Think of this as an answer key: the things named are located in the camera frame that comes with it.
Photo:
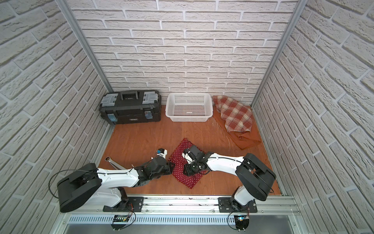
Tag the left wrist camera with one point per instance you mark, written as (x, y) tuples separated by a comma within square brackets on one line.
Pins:
[(162, 153)]

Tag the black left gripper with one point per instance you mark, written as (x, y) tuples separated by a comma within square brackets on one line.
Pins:
[(169, 166)]

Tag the red polka dot skirt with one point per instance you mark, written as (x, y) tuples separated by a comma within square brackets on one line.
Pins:
[(179, 161)]

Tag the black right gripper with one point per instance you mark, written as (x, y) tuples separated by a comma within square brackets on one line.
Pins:
[(188, 171)]

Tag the black plastic toolbox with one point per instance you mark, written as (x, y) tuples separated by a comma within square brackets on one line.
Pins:
[(131, 107)]

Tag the silver wrench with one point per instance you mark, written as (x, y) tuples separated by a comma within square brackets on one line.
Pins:
[(116, 166)]

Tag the left controller board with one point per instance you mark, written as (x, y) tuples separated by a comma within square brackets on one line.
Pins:
[(121, 222)]

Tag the red plaid skirt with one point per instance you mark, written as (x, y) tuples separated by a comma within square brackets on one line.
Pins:
[(232, 115)]

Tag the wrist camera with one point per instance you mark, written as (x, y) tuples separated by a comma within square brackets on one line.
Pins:
[(187, 157), (162, 153)]

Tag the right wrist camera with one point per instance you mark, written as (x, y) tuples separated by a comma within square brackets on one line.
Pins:
[(187, 157)]

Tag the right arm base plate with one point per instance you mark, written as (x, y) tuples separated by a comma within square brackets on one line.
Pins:
[(227, 205)]

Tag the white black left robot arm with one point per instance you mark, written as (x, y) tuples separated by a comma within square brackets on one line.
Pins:
[(90, 185)]

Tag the orange brown skirt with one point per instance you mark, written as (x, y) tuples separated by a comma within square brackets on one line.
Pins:
[(243, 140)]

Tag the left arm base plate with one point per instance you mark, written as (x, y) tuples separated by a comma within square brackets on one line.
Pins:
[(134, 204)]

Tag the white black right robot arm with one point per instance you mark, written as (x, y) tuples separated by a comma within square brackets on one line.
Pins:
[(256, 177)]

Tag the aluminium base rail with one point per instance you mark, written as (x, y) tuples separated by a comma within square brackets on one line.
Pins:
[(197, 205)]

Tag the right controller board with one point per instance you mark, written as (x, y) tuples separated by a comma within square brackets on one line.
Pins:
[(241, 222)]

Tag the controller board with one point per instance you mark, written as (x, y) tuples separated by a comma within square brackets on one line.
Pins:
[(241, 222), (121, 222)]

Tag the white plastic basket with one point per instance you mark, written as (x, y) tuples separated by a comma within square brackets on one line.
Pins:
[(189, 107)]

